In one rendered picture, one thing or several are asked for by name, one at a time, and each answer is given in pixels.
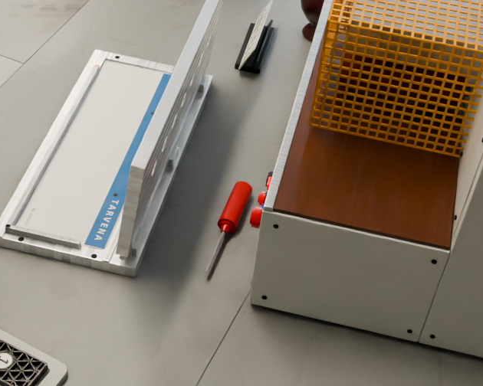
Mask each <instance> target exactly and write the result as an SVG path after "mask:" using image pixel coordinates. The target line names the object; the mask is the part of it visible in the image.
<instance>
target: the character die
mask: <svg viewBox="0 0 483 386"><path fill-rule="evenodd" d="M47 370H48V363H47V362H45V361H42V360H41V359H39V358H36V357H34V356H33V355H30V354H28V353H27V352H24V351H22V350H21V349H19V348H17V347H15V346H13V345H11V344H9V343H7V342H5V341H3V340H1V339H0V385H1V386H35V385H36V383H37V382H38V381H39V379H40V378H41V377H42V375H43V374H44V373H45V372H46V371H47Z"/></svg>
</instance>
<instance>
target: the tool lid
mask: <svg viewBox="0 0 483 386"><path fill-rule="evenodd" d="M222 3H223V0H205V4H204V5H203V7H202V10H201V12H200V14H199V16H198V19H197V21H196V23H195V25H194V28H193V29H192V32H191V34H190V36H189V39H188V41H187V42H186V46H185V47H184V49H183V51H182V54H181V56H180V58H179V61H178V63H177V65H176V67H175V69H174V71H173V73H172V76H171V77H170V80H169V82H168V84H167V86H166V89H165V91H164V93H163V96H162V98H161V100H160V102H159V105H158V107H157V108H156V111H155V113H154V115H153V118H152V119H151V122H150V124H149V126H148V128H147V131H146V133H145V135H144V137H143V140H142V142H141V143H140V146H139V148H138V150H137V152H136V154H135V157H134V159H133V161H132V163H131V166H130V174H129V179H128V183H127V188H126V197H125V202H124V206H123V214H122V219H121V224H120V232H119V237H118V241H117V249H116V254H118V255H120V256H124V257H129V255H130V251H131V250H132V247H133V242H134V240H135V238H136V235H137V233H138V231H139V230H140V228H141V226H142V223H143V221H144V218H145V216H146V213H147V211H148V209H149V207H150V204H151V201H152V200H153V196H154V195H155V192H156V190H157V187H158V185H159V182H160V180H161V178H162V176H163V173H164V171H165V168H166V165H167V163H168V161H169V157H170V154H171V151H172V150H173V146H174V145H175V144H176V141H177V139H178V137H179V134H180V132H181V130H182V127H183V124H184V122H185V121H186V117H187V115H188V113H189V110H190V108H191V105H192V103H193V100H194V99H195V96H196V94H197V91H198V89H199V86H200V84H201V80H202V77H203V75H204V73H205V72H206V69H207V67H208V65H209V59H210V56H211V53H212V46H213V43H214V39H215V33H216V29H217V26H218V22H219V16H220V13H221V9H222Z"/></svg>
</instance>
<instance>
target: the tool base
mask: <svg viewBox="0 0 483 386"><path fill-rule="evenodd" d="M115 56H120V58H119V59H116V58H115ZM108 61H111V62H115V63H119V64H125V65H130V66H134V67H140V68H144V69H148V70H154V71H159V72H163V73H166V74H173V71H174V69H175V66H172V65H168V64H161V63H157V62H153V61H146V60H142V59H139V58H135V57H128V56H124V55H120V54H113V53H110V52H106V51H99V50H95V51H94V52H93V54H92V56H91V58H90V60H89V61H88V63H87V65H86V67H85V68H84V71H83V72H82V74H81V76H80V77H79V79H78V81H77V82H76V84H75V86H74V88H73V90H72V91H71V94H70V95H69V97H68V98H67V100H66V102H65V104H64V105H63V107H62V109H61V111H60V112H59V114H58V116H57V118H56V120H55V121H54V123H53V125H52V127H51V128H50V130H49V132H48V134H47V135H46V137H45V139H44V141H43V143H42V144H41V146H40V148H39V150H38V151H37V153H36V155H35V157H34V158H33V160H32V162H31V164H30V165H29V167H28V169H27V171H26V173H25V175H24V176H23V178H22V180H21V181H20V183H19V185H18V187H17V188H16V190H15V192H14V194H13V195H12V197H11V199H10V201H9V203H8V204H7V206H6V208H5V210H4V211H3V213H2V215H1V217H0V247H6V248H9V249H13V250H19V251H22V252H25V253H30V254H35V255H39V256H43V257H48V258H52V259H55V260H62V261H65V262H68V263H75V264H78V265H81V266H86V267H91V268H94V269H98V270H104V271H108V272H111V273H118V274H121V275H124V276H131V277H134V278H135V277H136V274H137V272H138V269H139V268H140V264H141V262H142V260H143V257H144V254H145V252H146V249H147V247H148V245H149V242H150V239H151V237H152V235H153V232H154V230H155V227H156V224H157V222H158V220H159V216H160V215H161V212H162V210H163V207H164V204H165V203H166V199H167V197H168V195H169V192H170V189H171V187H172V185H173V182H174V180H175V177H176V174H177V172H178V170H179V167H180V165H181V162H182V159H183V157H184V155H185V153H186V150H187V147H188V145H189V142H190V139H191V138H192V134H193V132H194V130H195V127H196V125H197V122H198V121H199V117H200V115H201V113H202V110H203V107H204V105H205V102H206V100H207V98H208V95H209V92H210V90H211V88H212V83H213V76H212V75H208V74H204V75H203V77H202V80H201V84H200V86H199V89H198V91H197V94H196V95H195V99H194V100H193V103H192V105H191V108H190V110H189V113H188V115H187V117H186V121H185V122H184V124H183V127H182V130H181V132H180V134H179V137H178V139H177V141H176V144H175V145H174V146H173V148H172V151H171V154H170V157H169V161H168V163H167V165H166V168H165V171H164V173H163V176H162V178H161V180H160V182H159V185H158V187H157V190H156V192H155V195H154V196H153V200H152V201H151V204H150V206H149V209H148V211H147V213H146V216H145V218H144V221H143V223H142V226H141V228H140V230H139V231H138V233H137V235H136V238H135V240H134V242H133V247H132V250H131V251H130V255H129V257H124V256H120V255H118V254H116V249H117V241H118V237H119V232H120V224H121V219H122V214H123V211H122V213H121V215H120V217H119V220H118V222H117V224H116V227H115V228H114V230H113V233H112V235H111V237H110V240H109V242H108V244H107V247H106V248H105V249H103V250H100V249H97V248H92V247H87V246H83V245H81V247H80V249H76V248H72V247H66V246H62V245H59V244H53V243H49V242H46V241H42V240H36V239H33V238H29V237H23V236H19V235H16V234H10V233H6V232H5V226H6V224H7V223H8V220H9V219H10V217H11V215H12V213H13V212H14V210H15V208H16V206H17V205H18V203H19V201H20V199H21V197H22V195H23V194H24V192H25V190H26V188H27V187H28V185H29V183H30V181H31V179H32V178H33V176H34V174H35V172H36V171H37V169H38V166H39V165H40V164H41V161H42V159H43V158H44V156H45V154H46V152H47V151H48V149H49V147H50V145H51V143H52V142H53V140H54V137H55V136H56V135H57V133H58V130H59V129H60V128H61V125H62V123H63V122H64V120H65V118H66V116H67V115H68V113H69V111H70V109H71V107H72V106H73V104H74V102H75V100H76V99H77V96H78V95H79V93H80V91H81V89H82V88H83V86H84V84H85V82H86V81H87V78H88V77H89V75H90V73H91V71H92V70H93V68H94V66H95V64H97V65H100V71H99V73H98V75H97V77H96V78H95V80H94V82H93V84H92V86H91V87H90V89H89V91H88V93H87V95H86V96H85V98H84V101H85V100H86V98H87V96H88V94H89V92H90V90H91V89H92V87H93V85H94V83H95V81H96V80H97V78H98V76H99V74H100V72H101V71H102V69H103V67H104V65H105V63H106V62H108ZM84 101H83V103H82V104H81V105H80V108H79V110H78V111H77V113H76V115H75V117H74V119H73V120H72V122H71V124H70V126H69V128H68V129H67V132H66V133H65V135H64V137H63V139H62V140H61V143H62V142H63V141H64V138H65V136H66V135H67V133H68V131H69V129H70V127H71V125H72V124H73V122H74V120H75V118H76V116H77V114H78V113H79V111H80V109H81V107H82V106H83V104H84ZM61 143H60V145H59V146H58V148H57V150H56V152H55V154H54V155H53V157H52V159H51V161H50V162H49V164H48V167H47V168H46V169H45V171H44V174H43V175H42V177H41V179H40V181H39V183H38V185H37V186H36V188H35V190H34V192H33V194H32V195H31V197H30V199H29V201H28V203H27V204H26V206H25V209H24V210H23V212H22V213H21V216H20V218H19V219H18V221H17V223H16V225H15V226H17V225H18V222H19V221H20V220H21V217H22V215H23V214H24V212H25V210H26V208H27V206H28V204H29V202H30V201H31V199H32V197H33V195H34V193H35V192H36V190H37V188H38V186H39V185H40V183H41V180H42V179H43V177H44V175H45V173H46V171H47V170H48V168H49V166H50V164H51V162H52V160H53V158H54V157H55V155H56V153H57V151H58V150H59V148H60V146H61ZM20 237H23V238H24V240H23V241H18V238H20ZM92 254H96V255H97V258H92V257H91V255H92Z"/></svg>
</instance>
